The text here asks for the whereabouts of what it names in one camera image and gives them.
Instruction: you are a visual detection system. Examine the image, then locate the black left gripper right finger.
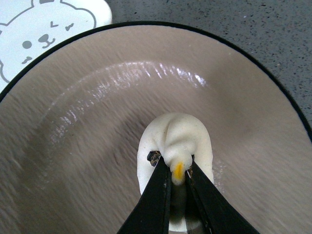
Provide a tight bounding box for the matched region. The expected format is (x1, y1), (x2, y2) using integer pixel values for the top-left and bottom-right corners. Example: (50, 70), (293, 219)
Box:
(186, 155), (259, 234)

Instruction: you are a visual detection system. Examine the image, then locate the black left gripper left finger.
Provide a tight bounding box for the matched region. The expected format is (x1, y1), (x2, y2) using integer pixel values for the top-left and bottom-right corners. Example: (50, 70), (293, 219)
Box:
(118, 157), (172, 234)

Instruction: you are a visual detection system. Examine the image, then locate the white steamed bun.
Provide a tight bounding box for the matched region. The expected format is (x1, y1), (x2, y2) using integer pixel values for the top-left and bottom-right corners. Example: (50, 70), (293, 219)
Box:
(137, 113), (214, 233)

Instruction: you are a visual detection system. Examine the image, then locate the beige plate black rim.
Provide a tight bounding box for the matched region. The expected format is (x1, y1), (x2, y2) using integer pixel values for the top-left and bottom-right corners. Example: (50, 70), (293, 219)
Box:
(0, 22), (312, 234)

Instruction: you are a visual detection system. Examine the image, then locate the cream bear serving tray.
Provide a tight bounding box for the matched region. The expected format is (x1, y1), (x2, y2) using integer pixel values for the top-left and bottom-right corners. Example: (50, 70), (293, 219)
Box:
(0, 0), (112, 90)

